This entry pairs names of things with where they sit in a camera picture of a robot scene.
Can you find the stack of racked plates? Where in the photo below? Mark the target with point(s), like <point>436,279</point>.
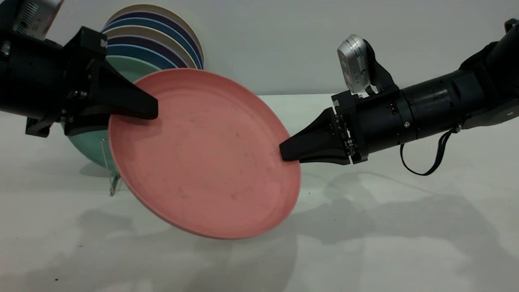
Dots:
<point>154,7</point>

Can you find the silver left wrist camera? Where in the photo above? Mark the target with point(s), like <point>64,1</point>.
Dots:
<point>34,16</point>

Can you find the green round plate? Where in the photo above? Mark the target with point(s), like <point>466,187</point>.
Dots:
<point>87,150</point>

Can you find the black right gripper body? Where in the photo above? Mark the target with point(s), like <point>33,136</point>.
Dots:
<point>373,119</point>

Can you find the pink round plate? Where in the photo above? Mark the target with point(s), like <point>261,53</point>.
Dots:
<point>202,158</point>

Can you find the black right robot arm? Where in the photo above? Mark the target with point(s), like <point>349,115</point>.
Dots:
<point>454,97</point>

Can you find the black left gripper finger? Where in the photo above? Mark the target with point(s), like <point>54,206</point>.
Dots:
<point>121,99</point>

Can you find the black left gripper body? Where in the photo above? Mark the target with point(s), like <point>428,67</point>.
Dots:
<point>36,77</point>

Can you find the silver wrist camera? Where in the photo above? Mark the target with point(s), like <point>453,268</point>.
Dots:
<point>34,16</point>
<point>353,63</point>

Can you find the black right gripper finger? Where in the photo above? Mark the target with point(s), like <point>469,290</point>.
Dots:
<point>316,142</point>

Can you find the beige round plate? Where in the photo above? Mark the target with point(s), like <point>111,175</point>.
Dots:
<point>150,31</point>

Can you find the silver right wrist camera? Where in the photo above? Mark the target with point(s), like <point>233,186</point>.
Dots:
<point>353,63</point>

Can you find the dark purple round plate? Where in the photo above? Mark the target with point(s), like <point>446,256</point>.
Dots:
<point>150,41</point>
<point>154,15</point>

